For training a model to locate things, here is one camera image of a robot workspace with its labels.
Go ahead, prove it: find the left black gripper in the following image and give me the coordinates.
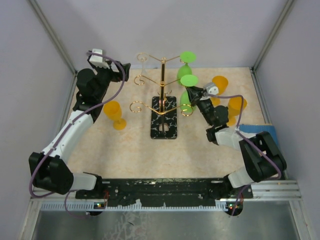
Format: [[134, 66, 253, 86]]
[[91, 60, 130, 100]]

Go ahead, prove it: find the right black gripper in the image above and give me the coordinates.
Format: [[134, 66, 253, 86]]
[[186, 84, 214, 127]]

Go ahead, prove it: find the green plastic wine glass back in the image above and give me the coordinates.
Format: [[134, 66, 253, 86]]
[[179, 74, 199, 113]]

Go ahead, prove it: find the green plastic wine glass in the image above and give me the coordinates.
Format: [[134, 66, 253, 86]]
[[179, 74, 199, 113], [176, 51, 197, 85]]

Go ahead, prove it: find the clear wine glass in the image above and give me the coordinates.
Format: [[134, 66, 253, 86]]
[[136, 52, 149, 85]]

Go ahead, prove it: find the orange plastic wine glass back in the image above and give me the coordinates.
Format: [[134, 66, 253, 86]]
[[210, 75, 229, 107]]

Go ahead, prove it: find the orange plastic wine glass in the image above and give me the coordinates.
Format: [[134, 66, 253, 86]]
[[210, 75, 229, 107], [103, 101, 127, 131], [227, 97, 247, 127]]

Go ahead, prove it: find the green plastic wine glass front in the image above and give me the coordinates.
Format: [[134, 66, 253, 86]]
[[176, 51, 197, 85]]

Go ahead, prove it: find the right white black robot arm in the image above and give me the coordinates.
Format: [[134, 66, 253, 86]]
[[186, 85, 287, 198]]

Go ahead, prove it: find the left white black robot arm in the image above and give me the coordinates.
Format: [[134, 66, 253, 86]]
[[28, 60, 131, 199]]

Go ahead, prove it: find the gold wine glass rack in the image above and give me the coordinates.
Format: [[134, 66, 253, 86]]
[[129, 53, 192, 140]]

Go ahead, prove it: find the blue yellow picture board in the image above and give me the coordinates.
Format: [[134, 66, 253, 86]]
[[239, 124, 279, 146]]

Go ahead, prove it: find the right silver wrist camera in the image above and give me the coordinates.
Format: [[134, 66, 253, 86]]
[[203, 82, 219, 97]]

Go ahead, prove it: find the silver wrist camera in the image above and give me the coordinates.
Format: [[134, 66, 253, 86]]
[[87, 48, 109, 70], [203, 82, 219, 97]]

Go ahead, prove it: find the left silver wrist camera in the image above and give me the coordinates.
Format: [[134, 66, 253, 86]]
[[87, 48, 109, 70]]

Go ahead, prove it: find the black mounting rail base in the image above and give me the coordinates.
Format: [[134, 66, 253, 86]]
[[75, 176, 253, 215]]

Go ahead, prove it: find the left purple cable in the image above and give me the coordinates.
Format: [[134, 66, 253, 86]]
[[28, 50, 126, 219]]

